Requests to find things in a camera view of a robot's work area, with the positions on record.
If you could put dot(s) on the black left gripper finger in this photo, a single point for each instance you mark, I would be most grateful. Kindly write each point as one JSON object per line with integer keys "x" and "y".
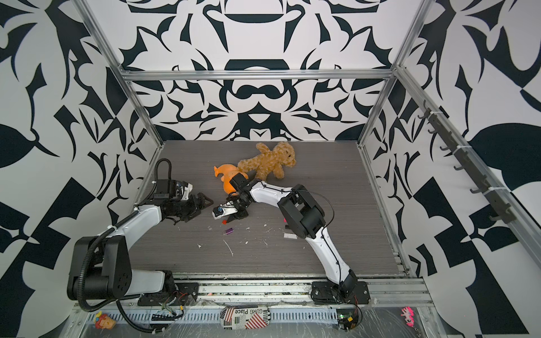
{"x": 194, "y": 212}
{"x": 204, "y": 200}

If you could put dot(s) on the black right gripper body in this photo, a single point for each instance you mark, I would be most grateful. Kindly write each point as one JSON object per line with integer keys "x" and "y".
{"x": 239, "y": 204}

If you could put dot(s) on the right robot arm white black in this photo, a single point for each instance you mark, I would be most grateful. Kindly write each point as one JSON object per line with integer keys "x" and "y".
{"x": 306, "y": 218}

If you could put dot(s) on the wall hook rack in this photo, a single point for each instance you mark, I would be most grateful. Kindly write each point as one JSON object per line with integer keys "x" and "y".
{"x": 470, "y": 162}

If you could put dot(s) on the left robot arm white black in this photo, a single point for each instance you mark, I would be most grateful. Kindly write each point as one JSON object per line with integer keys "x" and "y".
{"x": 101, "y": 270}

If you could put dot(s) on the brown teddy bear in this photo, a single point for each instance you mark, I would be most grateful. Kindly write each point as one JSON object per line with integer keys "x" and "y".
{"x": 270, "y": 161}

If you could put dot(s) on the printed label sticker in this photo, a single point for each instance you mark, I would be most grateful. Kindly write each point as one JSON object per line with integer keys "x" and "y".
{"x": 245, "y": 318}

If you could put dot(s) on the pink toy figure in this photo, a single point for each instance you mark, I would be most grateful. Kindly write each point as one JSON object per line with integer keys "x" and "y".
{"x": 408, "y": 314}

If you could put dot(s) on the colourful small toy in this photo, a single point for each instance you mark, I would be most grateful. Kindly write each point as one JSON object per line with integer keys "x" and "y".
{"x": 103, "y": 321}

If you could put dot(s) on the aluminium frame post left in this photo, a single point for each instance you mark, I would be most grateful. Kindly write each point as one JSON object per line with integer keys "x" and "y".
{"x": 93, "y": 27}

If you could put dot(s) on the purple usb drive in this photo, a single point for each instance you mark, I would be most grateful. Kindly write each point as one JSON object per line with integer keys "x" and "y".
{"x": 228, "y": 231}

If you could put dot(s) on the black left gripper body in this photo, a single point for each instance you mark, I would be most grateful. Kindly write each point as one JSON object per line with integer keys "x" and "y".
{"x": 184, "y": 209}

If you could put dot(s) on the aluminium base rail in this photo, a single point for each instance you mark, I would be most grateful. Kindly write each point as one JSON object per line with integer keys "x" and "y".
{"x": 288, "y": 290}

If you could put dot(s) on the orange plush fish toy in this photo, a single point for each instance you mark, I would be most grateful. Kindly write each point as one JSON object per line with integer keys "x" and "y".
{"x": 228, "y": 171}

